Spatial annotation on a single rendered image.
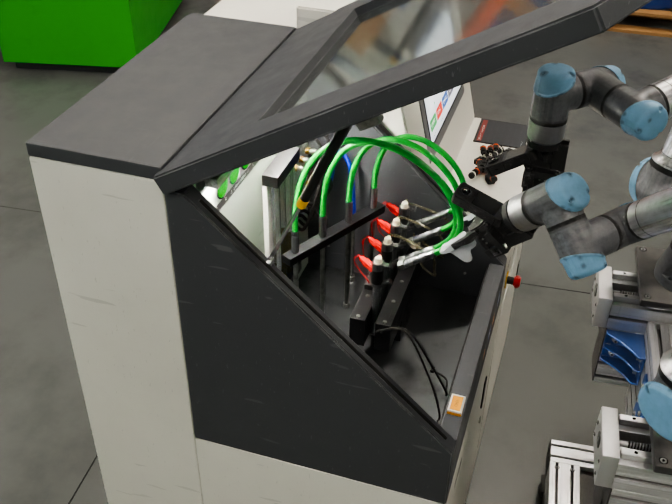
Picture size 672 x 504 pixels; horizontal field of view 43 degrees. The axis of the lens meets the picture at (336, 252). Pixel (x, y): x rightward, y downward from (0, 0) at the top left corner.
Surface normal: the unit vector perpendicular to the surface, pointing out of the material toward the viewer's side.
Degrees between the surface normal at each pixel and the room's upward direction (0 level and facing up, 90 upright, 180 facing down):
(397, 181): 90
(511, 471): 0
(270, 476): 90
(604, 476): 90
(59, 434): 0
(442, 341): 0
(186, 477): 90
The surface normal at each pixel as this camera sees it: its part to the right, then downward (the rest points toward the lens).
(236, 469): -0.31, 0.56
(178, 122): 0.01, -0.81
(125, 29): -0.09, 0.59
